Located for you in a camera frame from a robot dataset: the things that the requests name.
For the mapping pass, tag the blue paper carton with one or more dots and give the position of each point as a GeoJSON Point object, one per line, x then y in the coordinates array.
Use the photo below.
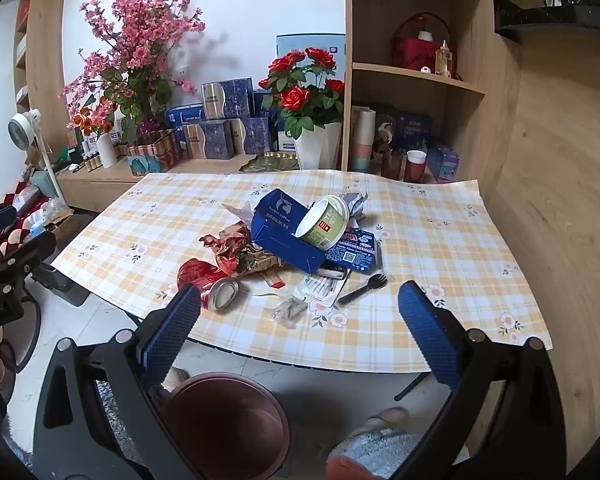
{"type": "Point", "coordinates": [280, 240]}

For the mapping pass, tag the stack of pastel paper cups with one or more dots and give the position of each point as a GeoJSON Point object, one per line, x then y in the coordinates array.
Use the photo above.
{"type": "Point", "coordinates": [362, 140]}

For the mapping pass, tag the black counter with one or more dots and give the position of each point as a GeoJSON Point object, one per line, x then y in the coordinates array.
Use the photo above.
{"type": "Point", "coordinates": [555, 22]}

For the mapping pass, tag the dark blue shelf box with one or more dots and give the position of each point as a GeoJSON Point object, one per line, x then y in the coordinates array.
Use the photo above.
{"type": "Point", "coordinates": [412, 127]}

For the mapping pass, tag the beige slipper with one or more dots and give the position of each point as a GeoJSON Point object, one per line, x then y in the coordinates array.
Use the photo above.
{"type": "Point", "coordinates": [385, 417]}

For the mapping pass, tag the white strip packet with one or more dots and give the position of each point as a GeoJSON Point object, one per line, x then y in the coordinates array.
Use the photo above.
{"type": "Point", "coordinates": [320, 287]}

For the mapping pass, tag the striped fence planter purple flowers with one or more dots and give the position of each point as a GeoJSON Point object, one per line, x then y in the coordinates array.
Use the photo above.
{"type": "Point", "coordinates": [152, 149]}

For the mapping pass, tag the blue white emblem box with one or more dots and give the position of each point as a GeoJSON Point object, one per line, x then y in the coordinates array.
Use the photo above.
{"type": "Point", "coordinates": [285, 137]}

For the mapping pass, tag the green white noodle cup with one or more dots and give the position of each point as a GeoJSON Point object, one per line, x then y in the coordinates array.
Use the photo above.
{"type": "Point", "coordinates": [325, 225]}

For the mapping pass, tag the crushed red can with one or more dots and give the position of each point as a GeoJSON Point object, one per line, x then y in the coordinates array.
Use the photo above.
{"type": "Point", "coordinates": [200, 275]}

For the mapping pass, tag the light blue shelf box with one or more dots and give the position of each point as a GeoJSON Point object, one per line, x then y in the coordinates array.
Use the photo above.
{"type": "Point", "coordinates": [442, 160]}

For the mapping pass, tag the red gold wrapper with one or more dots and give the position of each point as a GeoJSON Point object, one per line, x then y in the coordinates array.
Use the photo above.
{"type": "Point", "coordinates": [230, 255]}

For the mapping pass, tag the crumpled silver wrapper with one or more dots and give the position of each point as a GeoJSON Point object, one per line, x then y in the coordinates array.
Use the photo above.
{"type": "Point", "coordinates": [355, 204]}

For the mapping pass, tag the wooden shelf unit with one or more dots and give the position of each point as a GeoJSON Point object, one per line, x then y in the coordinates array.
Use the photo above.
{"type": "Point", "coordinates": [475, 25]}

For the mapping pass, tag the brown plastic bin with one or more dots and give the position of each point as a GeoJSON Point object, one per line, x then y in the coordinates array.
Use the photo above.
{"type": "Point", "coordinates": [220, 425]}

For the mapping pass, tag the red basket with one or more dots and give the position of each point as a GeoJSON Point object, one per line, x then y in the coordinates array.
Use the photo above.
{"type": "Point", "coordinates": [412, 50]}

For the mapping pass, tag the white wall socket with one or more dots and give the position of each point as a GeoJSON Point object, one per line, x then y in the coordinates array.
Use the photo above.
{"type": "Point", "coordinates": [180, 71]}

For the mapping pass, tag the white standing fan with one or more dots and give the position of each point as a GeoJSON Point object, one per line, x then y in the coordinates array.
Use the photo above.
{"type": "Point", "coordinates": [24, 126]}

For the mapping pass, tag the blue flat box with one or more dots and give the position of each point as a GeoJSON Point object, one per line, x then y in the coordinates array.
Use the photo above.
{"type": "Point", "coordinates": [185, 112]}

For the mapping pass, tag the blue snack packet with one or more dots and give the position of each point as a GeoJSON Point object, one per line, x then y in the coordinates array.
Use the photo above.
{"type": "Point", "coordinates": [355, 252]}

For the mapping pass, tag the low wooden cabinet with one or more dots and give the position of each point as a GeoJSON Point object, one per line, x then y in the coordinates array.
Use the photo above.
{"type": "Point", "coordinates": [95, 185]}

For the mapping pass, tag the glass perfume bottle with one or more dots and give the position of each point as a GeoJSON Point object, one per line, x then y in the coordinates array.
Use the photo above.
{"type": "Point", "coordinates": [444, 60]}

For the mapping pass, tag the large light blue box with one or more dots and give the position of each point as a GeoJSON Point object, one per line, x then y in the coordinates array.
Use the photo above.
{"type": "Point", "coordinates": [310, 44]}

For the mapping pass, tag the gold leaf tray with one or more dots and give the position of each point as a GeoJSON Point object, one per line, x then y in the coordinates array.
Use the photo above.
{"type": "Point", "coordinates": [275, 161]}

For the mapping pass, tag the teal packet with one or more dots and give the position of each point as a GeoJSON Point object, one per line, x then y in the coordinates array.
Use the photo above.
{"type": "Point", "coordinates": [142, 165]}

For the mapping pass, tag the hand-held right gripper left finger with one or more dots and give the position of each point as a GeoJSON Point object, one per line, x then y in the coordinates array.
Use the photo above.
{"type": "Point", "coordinates": [172, 320]}

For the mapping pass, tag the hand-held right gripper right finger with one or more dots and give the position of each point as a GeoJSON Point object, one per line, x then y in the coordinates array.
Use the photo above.
{"type": "Point", "coordinates": [425, 330]}

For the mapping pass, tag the black plastic spork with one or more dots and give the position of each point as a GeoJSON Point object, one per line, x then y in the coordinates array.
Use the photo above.
{"type": "Point", "coordinates": [360, 292]}

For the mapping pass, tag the row of small brown bottles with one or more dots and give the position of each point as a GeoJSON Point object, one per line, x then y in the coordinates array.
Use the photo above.
{"type": "Point", "coordinates": [90, 162]}

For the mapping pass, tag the orange checked tablecloth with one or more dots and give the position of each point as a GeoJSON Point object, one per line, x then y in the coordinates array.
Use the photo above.
{"type": "Point", "coordinates": [430, 260]}

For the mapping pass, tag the red rose plant white vase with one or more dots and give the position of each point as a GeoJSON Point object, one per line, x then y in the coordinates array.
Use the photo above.
{"type": "Point", "coordinates": [317, 150]}

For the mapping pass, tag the pink blossom plant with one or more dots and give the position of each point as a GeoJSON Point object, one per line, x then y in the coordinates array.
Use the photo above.
{"type": "Point", "coordinates": [135, 35]}

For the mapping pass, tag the red paper cup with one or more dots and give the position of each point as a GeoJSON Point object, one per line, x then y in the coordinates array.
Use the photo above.
{"type": "Point", "coordinates": [415, 166]}

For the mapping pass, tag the wooden wall shelf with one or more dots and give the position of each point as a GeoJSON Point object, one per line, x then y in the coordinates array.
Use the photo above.
{"type": "Point", "coordinates": [42, 60]}

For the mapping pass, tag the orange flowers white bottle vase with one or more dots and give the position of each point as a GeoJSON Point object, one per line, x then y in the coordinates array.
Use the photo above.
{"type": "Point", "coordinates": [106, 152]}

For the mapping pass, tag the blue gold gift box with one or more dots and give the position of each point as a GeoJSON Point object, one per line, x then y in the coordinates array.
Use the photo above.
{"type": "Point", "coordinates": [252, 135]}
{"type": "Point", "coordinates": [227, 97]}
{"type": "Point", "coordinates": [207, 140]}

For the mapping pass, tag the red patterned blanket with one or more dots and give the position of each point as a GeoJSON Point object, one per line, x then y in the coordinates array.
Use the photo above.
{"type": "Point", "coordinates": [30, 205]}

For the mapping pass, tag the clear plastic wrapper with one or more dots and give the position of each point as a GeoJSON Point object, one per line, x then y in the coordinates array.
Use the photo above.
{"type": "Point", "coordinates": [289, 310]}

